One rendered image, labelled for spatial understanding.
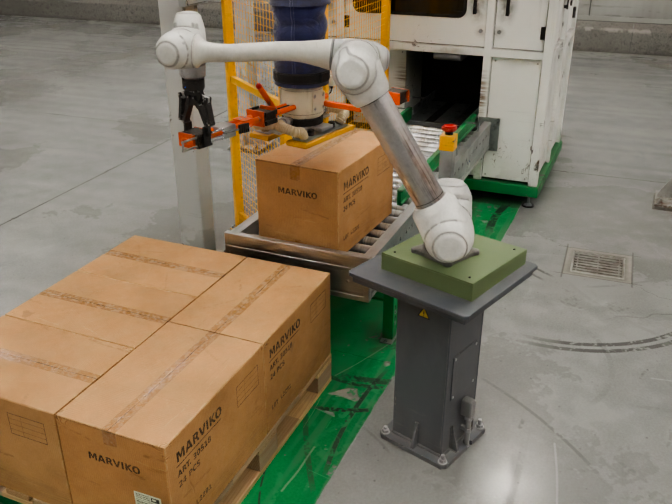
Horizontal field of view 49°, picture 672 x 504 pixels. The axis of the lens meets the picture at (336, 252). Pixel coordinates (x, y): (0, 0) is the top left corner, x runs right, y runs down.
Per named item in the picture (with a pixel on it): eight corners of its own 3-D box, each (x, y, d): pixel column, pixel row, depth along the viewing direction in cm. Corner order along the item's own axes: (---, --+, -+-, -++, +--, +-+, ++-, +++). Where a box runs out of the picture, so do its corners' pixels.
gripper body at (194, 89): (210, 76, 248) (212, 104, 252) (192, 73, 252) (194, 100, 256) (193, 81, 242) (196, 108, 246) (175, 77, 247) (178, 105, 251)
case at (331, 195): (320, 199, 385) (319, 124, 367) (391, 213, 368) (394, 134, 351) (259, 243, 336) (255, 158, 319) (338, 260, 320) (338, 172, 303)
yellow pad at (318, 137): (335, 125, 316) (335, 114, 314) (355, 129, 311) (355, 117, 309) (285, 145, 291) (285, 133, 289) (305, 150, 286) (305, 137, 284)
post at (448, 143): (431, 320, 381) (443, 131, 338) (444, 323, 379) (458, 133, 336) (427, 326, 376) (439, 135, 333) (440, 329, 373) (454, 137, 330)
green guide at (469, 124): (471, 125, 509) (472, 112, 505) (486, 127, 505) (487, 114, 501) (396, 205, 376) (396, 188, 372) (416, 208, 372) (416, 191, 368)
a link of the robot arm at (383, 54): (337, 31, 241) (332, 37, 229) (392, 36, 240) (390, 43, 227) (334, 72, 246) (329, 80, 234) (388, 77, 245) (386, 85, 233)
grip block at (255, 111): (259, 118, 289) (259, 104, 286) (279, 122, 284) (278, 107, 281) (245, 123, 283) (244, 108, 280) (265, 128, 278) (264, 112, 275)
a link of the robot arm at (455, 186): (468, 230, 270) (473, 173, 261) (470, 250, 253) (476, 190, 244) (423, 228, 272) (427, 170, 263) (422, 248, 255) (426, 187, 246)
